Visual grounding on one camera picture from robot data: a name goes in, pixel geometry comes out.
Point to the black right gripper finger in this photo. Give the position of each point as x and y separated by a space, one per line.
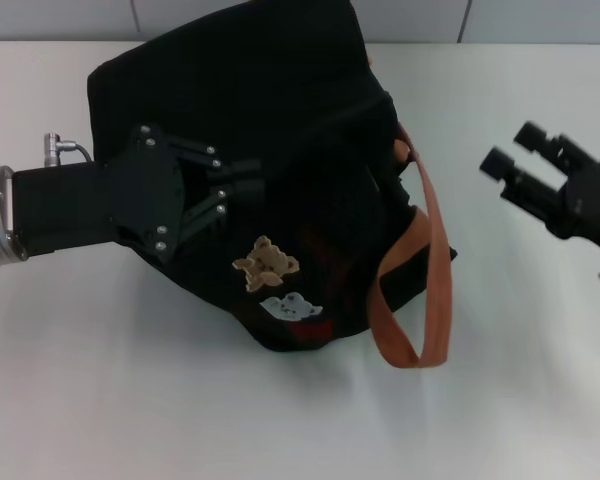
545 142
525 190

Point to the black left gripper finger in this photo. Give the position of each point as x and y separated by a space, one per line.
222 197
215 160

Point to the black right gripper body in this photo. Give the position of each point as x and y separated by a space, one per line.
590 205

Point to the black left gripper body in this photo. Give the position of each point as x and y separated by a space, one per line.
105 205

